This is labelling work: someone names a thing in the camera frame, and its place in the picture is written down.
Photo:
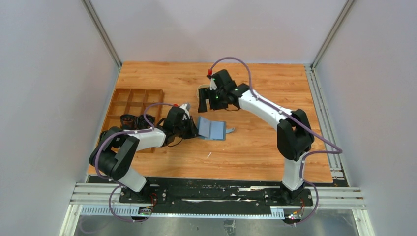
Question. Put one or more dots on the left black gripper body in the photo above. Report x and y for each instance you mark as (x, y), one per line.
(180, 131)

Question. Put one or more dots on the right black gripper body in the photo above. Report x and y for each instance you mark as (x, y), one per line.
(220, 101)

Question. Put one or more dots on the blue card holder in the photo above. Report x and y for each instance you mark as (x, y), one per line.
(212, 130)

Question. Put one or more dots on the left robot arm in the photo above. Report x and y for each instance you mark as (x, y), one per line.
(113, 156)

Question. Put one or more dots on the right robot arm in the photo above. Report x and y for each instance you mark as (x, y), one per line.
(293, 138)

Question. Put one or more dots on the beige oval tray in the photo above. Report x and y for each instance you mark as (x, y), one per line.
(203, 86)

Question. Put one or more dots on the brown compartment organizer tray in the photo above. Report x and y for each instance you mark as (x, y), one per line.
(133, 102)

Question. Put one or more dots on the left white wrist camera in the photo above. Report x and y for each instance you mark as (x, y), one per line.
(186, 107)

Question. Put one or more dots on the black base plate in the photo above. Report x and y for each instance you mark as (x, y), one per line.
(215, 196)

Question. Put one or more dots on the aluminium frame rail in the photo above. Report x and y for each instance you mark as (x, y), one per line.
(335, 160)

